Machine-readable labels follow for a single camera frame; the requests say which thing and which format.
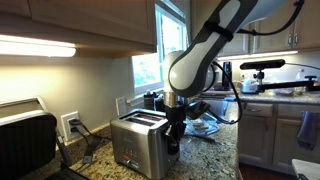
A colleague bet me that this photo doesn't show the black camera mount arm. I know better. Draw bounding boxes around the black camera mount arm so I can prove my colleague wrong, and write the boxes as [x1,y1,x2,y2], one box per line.
[253,69,319,94]

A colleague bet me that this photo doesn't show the beige lower cabinets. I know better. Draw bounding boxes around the beige lower cabinets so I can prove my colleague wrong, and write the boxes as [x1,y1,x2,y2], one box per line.
[237,101,320,176]

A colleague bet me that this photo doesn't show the clear plastic bottle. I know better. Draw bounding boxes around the clear plastic bottle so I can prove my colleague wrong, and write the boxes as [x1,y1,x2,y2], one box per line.
[295,68,307,94]

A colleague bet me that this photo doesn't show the tall black countertop appliance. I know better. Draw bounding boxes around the tall black countertop appliance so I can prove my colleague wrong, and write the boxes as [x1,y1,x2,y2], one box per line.
[221,61,234,90]

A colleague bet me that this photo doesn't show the beige upper cabinet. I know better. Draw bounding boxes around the beige upper cabinet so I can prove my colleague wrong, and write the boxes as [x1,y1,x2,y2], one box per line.
[0,0,158,60]

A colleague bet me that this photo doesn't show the clear glass food container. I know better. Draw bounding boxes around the clear glass food container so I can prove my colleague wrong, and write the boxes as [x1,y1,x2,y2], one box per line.
[183,117,221,136]

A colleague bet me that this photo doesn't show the black power cord with plug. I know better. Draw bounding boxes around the black power cord with plug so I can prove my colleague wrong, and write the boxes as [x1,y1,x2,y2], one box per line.
[67,118,114,165]

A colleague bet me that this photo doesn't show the silver kettle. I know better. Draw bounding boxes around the silver kettle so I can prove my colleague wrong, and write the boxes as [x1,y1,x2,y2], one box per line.
[239,78,260,95]

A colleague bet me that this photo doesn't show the black panini grill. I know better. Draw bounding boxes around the black panini grill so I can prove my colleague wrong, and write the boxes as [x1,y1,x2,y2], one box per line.
[0,96,92,180]

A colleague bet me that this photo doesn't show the white flat surface corner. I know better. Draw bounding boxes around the white flat surface corner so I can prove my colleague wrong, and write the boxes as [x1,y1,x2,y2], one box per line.
[291,158,320,180]

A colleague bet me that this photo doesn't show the long under-cabinet light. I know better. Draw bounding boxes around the long under-cabinet light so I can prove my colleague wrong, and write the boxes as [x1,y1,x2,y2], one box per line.
[0,33,77,58]

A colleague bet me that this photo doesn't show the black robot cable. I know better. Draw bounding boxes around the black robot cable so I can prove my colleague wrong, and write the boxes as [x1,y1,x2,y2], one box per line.
[208,0,306,126]

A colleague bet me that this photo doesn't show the thin under-cabinet light strip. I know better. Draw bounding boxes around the thin under-cabinet light strip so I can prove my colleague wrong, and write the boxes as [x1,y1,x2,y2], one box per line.
[216,49,300,62]

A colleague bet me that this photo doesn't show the black soap dispenser bottle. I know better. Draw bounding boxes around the black soap dispenser bottle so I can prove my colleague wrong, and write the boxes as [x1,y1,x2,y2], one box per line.
[154,93,167,112]
[143,89,156,111]

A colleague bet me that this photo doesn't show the blue hanging towel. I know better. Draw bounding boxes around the blue hanging towel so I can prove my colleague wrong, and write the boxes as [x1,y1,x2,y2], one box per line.
[296,110,320,151]

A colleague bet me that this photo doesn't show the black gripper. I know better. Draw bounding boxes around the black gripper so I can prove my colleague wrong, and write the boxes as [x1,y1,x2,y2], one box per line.
[164,101,188,156]

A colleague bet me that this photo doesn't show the white wall outlet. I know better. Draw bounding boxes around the white wall outlet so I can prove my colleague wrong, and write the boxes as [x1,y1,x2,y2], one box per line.
[60,110,81,142]

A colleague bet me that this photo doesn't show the white framed kitchen window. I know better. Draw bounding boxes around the white framed kitchen window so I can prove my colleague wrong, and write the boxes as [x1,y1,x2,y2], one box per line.
[131,2,190,96]

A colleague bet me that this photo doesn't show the black bar-shaped exterior camera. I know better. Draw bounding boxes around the black bar-shaped exterior camera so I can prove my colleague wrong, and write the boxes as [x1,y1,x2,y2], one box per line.
[239,58,287,71]

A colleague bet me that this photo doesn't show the stainless steel two-slot toaster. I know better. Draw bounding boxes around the stainless steel two-slot toaster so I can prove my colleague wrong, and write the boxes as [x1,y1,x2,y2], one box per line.
[110,108,181,180]

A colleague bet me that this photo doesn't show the black toaster lever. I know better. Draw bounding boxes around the black toaster lever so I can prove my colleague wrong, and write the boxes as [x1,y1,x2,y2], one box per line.
[167,143,180,157]

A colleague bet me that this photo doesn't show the stainless steel sink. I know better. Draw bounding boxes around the stainless steel sink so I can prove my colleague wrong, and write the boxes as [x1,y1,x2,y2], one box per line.
[199,98,232,125]

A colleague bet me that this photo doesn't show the black utensil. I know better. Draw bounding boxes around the black utensil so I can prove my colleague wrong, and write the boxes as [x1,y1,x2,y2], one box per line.
[183,132,218,145]

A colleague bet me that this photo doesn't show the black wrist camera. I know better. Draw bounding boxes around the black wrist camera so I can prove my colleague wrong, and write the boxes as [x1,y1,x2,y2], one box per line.
[185,100,212,121]

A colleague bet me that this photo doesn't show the white wall switch plate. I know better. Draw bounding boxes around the white wall switch plate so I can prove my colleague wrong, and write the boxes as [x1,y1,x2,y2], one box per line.
[115,96,128,117]

